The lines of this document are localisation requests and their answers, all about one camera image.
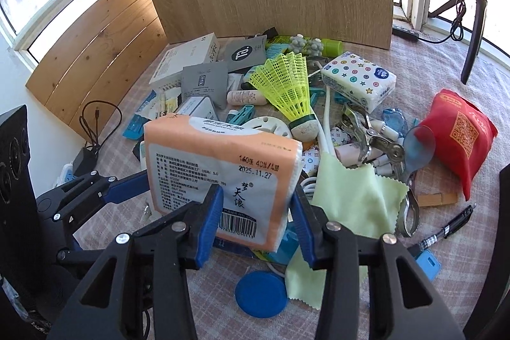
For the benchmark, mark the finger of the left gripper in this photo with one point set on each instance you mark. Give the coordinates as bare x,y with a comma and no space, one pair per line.
121,190

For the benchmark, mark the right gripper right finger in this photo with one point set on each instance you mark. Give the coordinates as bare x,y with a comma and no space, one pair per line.
403,304

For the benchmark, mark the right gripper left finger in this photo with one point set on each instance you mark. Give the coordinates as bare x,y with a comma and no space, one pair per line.
144,270

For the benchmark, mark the blue phone stand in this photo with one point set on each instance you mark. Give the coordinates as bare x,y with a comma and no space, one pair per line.
429,264

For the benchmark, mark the orange tissue pack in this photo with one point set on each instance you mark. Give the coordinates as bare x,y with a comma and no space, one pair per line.
257,170

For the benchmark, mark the black pen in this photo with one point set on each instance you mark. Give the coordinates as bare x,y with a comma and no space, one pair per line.
446,231

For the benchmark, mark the light green cleaning cloth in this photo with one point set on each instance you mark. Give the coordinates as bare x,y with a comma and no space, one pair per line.
363,201

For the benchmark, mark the white plug-in device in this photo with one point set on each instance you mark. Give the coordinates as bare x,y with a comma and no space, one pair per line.
270,125

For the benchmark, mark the red drawstring bag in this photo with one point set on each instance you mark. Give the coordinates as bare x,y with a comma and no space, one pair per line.
463,135

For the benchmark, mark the yellow plastic shuttlecock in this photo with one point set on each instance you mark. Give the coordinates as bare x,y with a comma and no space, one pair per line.
283,81

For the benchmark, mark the polka dot tissue pack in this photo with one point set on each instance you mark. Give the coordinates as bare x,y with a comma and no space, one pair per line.
361,81

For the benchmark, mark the metal tongs clip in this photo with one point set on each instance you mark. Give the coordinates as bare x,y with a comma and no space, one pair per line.
374,141

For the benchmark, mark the grey tea sachet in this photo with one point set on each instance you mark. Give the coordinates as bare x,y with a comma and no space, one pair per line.
206,80

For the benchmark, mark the blue round disc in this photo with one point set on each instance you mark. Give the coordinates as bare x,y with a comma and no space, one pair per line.
261,294

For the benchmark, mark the pink cosmetic bottle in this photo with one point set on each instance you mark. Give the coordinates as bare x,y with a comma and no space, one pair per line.
246,97

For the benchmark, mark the white medicine box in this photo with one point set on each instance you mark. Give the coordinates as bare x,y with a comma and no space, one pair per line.
169,71

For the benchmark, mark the grey Ta sachet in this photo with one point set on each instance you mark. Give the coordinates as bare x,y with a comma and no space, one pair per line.
243,53

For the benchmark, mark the blue plastic wrapped item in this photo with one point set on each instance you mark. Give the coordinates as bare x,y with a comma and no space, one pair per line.
394,118

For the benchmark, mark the green tube bottle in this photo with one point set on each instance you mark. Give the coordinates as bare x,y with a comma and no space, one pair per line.
332,47

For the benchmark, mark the black tripod stand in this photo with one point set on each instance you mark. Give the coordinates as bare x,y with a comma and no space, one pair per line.
456,30

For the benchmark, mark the black inline cable remote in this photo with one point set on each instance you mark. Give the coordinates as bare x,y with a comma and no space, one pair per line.
405,33

